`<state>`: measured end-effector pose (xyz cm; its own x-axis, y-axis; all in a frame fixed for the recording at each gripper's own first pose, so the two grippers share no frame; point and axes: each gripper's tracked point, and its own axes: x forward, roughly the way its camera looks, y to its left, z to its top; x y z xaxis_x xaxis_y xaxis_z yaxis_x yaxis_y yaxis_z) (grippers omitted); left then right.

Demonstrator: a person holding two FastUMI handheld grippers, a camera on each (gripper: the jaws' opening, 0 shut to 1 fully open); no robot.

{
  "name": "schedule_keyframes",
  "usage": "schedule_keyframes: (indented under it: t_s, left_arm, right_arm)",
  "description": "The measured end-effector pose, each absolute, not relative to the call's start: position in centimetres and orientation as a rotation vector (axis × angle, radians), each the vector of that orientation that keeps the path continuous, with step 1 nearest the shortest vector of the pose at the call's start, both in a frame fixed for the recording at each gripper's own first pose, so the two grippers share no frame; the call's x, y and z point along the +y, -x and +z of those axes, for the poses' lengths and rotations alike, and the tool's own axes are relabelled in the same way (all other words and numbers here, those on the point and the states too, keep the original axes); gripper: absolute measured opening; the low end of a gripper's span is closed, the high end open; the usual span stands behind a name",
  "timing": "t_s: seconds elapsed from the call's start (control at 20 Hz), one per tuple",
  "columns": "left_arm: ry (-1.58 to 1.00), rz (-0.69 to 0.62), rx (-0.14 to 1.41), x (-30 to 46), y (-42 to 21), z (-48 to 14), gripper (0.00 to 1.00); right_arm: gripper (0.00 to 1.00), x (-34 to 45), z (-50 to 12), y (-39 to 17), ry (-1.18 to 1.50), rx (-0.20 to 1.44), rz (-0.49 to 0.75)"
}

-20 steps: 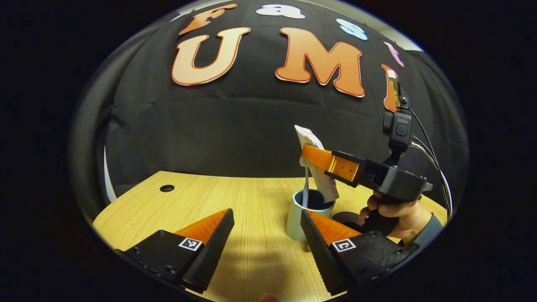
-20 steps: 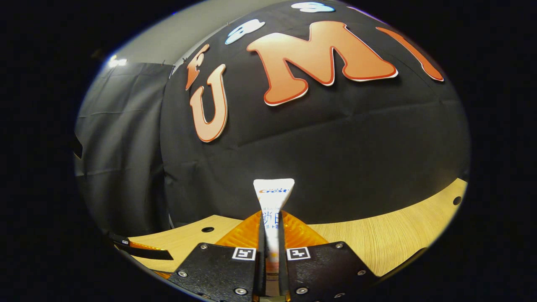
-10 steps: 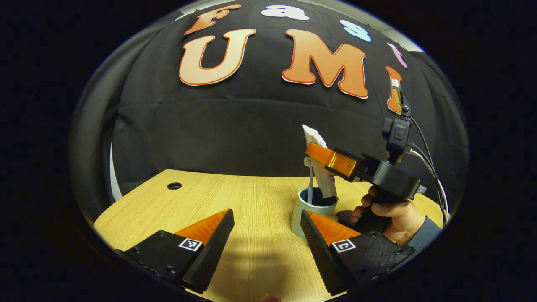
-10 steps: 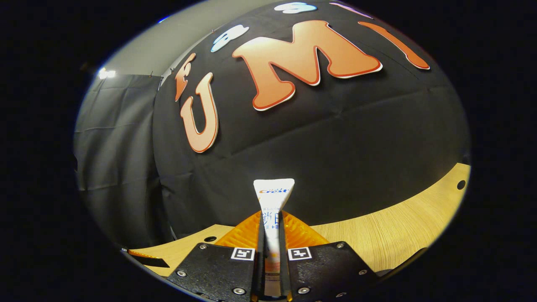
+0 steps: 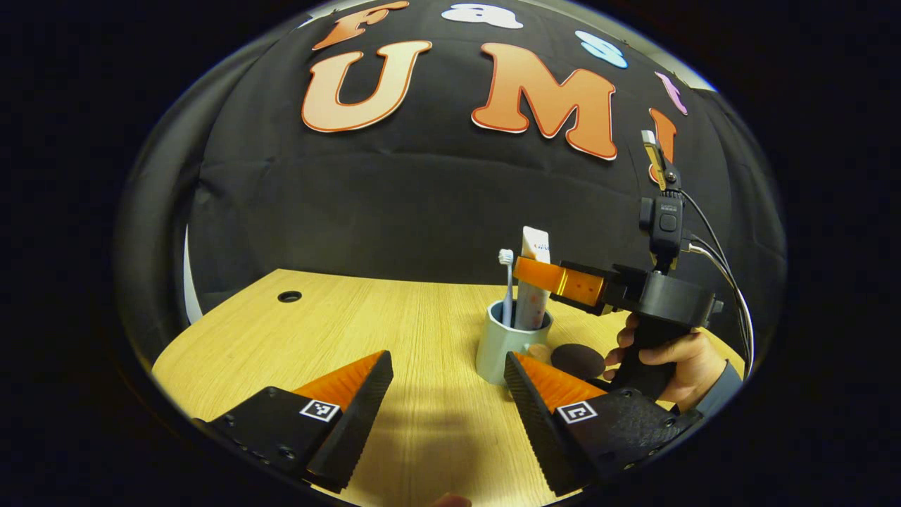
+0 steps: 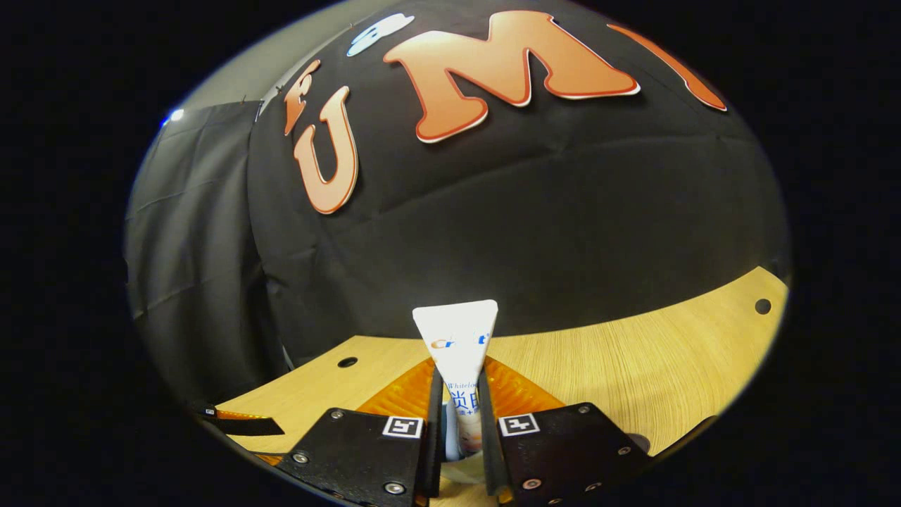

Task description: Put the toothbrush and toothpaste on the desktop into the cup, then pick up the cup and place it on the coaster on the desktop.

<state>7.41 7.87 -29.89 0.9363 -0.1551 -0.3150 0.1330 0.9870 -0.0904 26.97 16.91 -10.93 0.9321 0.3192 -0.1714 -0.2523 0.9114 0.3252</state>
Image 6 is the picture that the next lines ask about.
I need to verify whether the white toothpaste tube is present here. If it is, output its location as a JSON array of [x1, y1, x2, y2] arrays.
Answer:
[[412, 299, 499, 487]]

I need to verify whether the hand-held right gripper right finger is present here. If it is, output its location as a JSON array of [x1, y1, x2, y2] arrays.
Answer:
[[477, 356, 652, 507]]

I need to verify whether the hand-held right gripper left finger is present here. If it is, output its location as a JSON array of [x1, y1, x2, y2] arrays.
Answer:
[[276, 358, 446, 507]]

